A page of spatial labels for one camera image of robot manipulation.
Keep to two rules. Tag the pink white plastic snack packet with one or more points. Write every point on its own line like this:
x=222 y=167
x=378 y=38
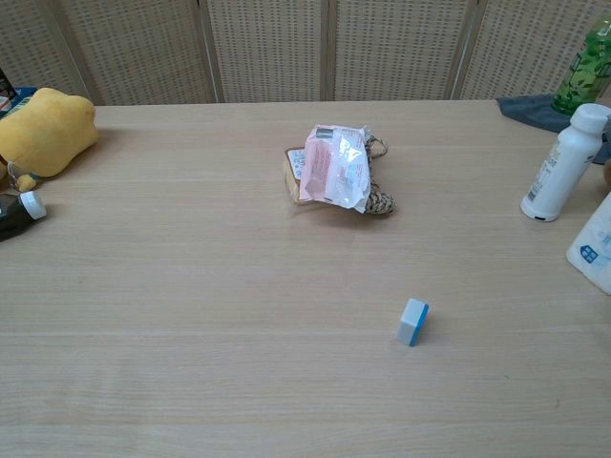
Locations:
x=334 y=167

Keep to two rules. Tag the packaged bread slice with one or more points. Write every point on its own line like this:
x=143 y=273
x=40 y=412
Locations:
x=292 y=174

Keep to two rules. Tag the woven straw basket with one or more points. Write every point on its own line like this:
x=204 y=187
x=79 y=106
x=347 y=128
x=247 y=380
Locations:
x=379 y=200

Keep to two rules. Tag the white and blue block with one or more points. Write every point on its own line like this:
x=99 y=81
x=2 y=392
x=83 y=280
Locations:
x=411 y=322

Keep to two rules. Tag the rattan folding screen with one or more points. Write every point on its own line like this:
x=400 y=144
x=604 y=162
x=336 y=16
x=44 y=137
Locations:
x=305 y=47

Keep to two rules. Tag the grey cloth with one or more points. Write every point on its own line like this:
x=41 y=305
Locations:
x=530 y=112

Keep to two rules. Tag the white plastic bottle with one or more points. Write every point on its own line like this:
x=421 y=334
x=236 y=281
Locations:
x=558 y=167

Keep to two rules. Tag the yellow plush toy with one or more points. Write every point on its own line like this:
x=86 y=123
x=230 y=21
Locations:
x=45 y=131

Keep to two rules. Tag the dark bottle with white cap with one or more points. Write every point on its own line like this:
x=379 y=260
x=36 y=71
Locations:
x=19 y=212

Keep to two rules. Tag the white and blue pouch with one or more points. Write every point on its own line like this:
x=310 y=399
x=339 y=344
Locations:
x=594 y=248

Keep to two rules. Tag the blue printed box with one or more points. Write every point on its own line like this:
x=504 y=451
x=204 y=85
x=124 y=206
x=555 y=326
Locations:
x=14 y=97

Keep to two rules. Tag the green tea bottle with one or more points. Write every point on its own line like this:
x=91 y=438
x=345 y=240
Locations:
x=583 y=67

